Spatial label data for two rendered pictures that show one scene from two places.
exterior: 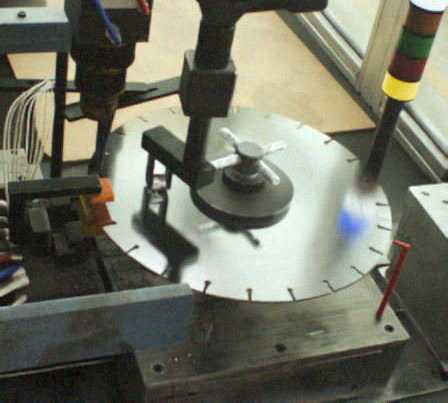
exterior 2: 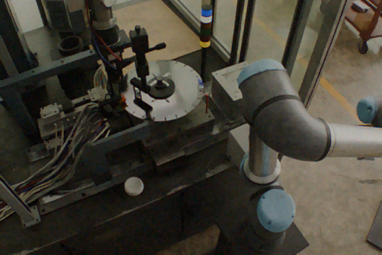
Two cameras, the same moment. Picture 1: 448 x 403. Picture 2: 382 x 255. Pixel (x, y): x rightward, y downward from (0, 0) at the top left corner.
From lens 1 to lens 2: 41 cm
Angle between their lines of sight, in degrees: 13
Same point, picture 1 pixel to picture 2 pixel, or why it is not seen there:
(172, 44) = not seen: hidden behind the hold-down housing
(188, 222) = (147, 101)
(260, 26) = (167, 17)
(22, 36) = (92, 58)
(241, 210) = (160, 95)
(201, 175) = (147, 90)
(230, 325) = (165, 125)
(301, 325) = (184, 121)
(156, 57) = not seen: hidden behind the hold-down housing
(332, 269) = (187, 106)
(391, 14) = not seen: hidden behind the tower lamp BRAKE
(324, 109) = (190, 43)
